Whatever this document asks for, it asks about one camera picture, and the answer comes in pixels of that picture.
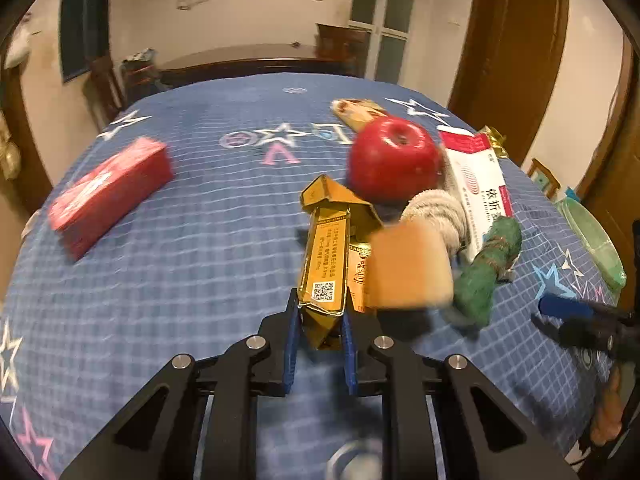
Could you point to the red apple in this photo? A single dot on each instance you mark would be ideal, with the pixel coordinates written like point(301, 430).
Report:
point(395, 160)

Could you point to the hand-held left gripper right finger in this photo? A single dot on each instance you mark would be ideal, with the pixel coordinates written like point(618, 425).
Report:
point(350, 355)

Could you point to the brown cardboard box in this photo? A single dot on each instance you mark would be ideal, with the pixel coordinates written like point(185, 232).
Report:
point(357, 112)

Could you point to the white cloth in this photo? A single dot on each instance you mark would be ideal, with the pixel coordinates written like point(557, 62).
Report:
point(440, 215)

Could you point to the gold cardboard box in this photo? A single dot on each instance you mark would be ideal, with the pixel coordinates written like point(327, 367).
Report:
point(325, 260)

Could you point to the white and red medicine box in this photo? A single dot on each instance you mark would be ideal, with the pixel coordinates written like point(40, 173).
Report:
point(475, 175)

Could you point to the person's right hand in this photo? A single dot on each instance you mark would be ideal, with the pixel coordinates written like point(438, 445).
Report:
point(607, 410)

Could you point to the yellow plastic bag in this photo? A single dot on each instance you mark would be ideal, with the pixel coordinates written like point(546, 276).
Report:
point(492, 140)

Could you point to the hanging white plastic bag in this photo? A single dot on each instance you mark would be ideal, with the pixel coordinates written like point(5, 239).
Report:
point(19, 45)

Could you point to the green knitted roll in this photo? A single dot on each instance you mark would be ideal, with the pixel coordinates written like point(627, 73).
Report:
point(487, 270)

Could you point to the panelled wooden door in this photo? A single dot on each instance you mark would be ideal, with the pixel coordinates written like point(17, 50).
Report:
point(615, 160)

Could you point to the dark wooden chair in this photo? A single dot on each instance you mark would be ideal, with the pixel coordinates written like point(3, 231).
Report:
point(102, 90)
point(345, 45)

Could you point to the small light wooden chair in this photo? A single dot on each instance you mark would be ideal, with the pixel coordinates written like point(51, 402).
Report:
point(542, 175)

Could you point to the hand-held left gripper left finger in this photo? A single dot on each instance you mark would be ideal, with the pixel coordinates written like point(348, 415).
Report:
point(290, 355)

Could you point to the dark wooden table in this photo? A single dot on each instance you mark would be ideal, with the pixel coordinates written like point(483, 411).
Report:
point(240, 57)

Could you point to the beige block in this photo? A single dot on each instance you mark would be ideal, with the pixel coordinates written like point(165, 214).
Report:
point(410, 265)

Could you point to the red tissue box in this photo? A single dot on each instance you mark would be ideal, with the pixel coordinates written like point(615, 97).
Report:
point(105, 195)

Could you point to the plain wooden door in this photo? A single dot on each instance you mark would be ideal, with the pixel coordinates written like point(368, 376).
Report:
point(510, 50)

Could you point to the dark window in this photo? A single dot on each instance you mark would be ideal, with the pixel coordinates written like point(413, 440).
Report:
point(82, 20)

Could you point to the hanging towel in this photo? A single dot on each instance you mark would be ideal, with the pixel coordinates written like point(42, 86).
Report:
point(9, 155)

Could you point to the frosted glass double door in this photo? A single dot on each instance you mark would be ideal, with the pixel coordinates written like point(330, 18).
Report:
point(385, 20)

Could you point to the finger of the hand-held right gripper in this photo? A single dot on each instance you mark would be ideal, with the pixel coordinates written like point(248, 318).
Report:
point(565, 306)
point(575, 335)

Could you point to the bin with green liner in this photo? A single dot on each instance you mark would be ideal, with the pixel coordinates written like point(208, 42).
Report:
point(595, 240)

